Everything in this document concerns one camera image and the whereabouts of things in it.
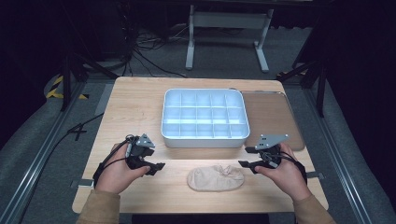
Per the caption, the person's right hand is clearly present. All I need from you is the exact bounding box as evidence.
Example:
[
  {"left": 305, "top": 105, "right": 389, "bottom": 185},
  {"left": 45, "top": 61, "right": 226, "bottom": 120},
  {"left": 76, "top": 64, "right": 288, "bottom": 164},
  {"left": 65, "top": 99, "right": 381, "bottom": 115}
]
[{"left": 254, "top": 142, "right": 313, "bottom": 203}]

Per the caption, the black floor cable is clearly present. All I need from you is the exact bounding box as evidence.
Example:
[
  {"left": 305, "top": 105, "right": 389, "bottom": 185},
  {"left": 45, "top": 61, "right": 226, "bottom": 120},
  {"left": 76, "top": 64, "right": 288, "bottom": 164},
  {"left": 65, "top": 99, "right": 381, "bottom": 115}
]
[{"left": 17, "top": 112, "right": 105, "bottom": 224}]

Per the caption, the white divided storage box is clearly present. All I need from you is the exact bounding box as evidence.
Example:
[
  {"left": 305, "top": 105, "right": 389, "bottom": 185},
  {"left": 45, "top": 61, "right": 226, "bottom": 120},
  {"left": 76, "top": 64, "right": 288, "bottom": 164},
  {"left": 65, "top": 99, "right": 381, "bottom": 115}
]
[{"left": 160, "top": 88, "right": 251, "bottom": 149}]

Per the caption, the left hand-held gripper cable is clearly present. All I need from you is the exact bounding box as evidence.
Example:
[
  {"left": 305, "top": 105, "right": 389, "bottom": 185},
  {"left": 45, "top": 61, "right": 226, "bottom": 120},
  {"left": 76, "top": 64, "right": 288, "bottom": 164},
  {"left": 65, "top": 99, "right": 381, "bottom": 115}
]
[{"left": 92, "top": 134, "right": 140, "bottom": 188}]

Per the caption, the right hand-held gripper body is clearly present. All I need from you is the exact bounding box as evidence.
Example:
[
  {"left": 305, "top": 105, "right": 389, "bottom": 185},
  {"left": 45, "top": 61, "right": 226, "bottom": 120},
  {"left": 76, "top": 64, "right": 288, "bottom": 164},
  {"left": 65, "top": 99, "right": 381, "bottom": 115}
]
[{"left": 254, "top": 133, "right": 290, "bottom": 170}]

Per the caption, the beige sock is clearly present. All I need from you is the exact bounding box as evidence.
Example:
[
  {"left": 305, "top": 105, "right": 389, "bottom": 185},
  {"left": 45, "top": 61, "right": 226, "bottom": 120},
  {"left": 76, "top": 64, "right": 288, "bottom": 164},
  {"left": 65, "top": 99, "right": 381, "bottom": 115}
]
[{"left": 186, "top": 164, "right": 246, "bottom": 192}]

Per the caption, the tangle of black floor cables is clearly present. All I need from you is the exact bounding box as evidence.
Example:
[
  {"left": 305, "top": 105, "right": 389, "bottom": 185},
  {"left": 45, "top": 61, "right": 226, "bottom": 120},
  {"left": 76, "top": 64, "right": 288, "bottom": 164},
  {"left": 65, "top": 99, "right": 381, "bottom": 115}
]
[{"left": 122, "top": 18, "right": 189, "bottom": 79}]

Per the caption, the aluminium floor rail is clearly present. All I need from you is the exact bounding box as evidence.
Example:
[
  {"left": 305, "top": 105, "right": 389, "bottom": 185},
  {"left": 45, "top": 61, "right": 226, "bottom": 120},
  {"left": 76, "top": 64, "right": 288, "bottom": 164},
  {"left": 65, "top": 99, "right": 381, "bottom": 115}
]
[
  {"left": 0, "top": 79, "right": 89, "bottom": 224},
  {"left": 303, "top": 87, "right": 376, "bottom": 224}
]

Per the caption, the black tripod stand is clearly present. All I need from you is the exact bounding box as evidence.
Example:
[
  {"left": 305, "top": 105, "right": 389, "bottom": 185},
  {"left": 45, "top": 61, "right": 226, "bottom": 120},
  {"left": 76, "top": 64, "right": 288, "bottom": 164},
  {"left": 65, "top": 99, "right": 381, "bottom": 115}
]
[
  {"left": 60, "top": 50, "right": 120, "bottom": 112},
  {"left": 276, "top": 57, "right": 329, "bottom": 119}
]

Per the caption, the grey tape strip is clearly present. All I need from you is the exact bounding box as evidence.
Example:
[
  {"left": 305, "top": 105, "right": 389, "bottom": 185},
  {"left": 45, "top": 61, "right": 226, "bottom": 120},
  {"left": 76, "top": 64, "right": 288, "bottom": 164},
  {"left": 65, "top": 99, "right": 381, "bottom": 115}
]
[
  {"left": 70, "top": 178, "right": 95, "bottom": 189},
  {"left": 305, "top": 171, "right": 325, "bottom": 180}
]

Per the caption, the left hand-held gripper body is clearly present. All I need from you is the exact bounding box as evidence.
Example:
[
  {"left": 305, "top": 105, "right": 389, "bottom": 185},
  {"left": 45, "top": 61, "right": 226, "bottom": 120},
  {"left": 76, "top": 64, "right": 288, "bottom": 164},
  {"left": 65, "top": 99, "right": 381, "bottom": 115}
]
[{"left": 125, "top": 133, "right": 156, "bottom": 171}]

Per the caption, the person's left hand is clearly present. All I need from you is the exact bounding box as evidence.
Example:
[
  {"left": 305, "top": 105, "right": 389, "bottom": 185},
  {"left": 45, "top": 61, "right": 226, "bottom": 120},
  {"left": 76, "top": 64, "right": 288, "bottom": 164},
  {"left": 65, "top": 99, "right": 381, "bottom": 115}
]
[{"left": 94, "top": 143, "right": 152, "bottom": 196}]

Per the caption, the white metal desk frame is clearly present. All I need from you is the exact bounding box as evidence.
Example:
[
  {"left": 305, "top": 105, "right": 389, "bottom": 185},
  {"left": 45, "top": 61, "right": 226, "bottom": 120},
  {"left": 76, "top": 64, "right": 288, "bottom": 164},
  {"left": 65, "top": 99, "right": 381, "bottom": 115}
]
[{"left": 184, "top": 4, "right": 276, "bottom": 75}]

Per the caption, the yellow black hazard tape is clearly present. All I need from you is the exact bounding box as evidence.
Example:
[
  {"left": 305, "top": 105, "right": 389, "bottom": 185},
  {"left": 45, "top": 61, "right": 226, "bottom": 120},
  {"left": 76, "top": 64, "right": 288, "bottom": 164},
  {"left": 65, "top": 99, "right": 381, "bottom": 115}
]
[{"left": 45, "top": 75, "right": 91, "bottom": 101}]

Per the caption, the brown flat tray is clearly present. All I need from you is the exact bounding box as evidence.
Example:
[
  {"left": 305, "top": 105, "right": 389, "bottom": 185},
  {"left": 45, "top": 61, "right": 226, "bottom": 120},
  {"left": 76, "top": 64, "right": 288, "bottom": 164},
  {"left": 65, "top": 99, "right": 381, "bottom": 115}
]
[{"left": 240, "top": 90, "right": 306, "bottom": 152}]

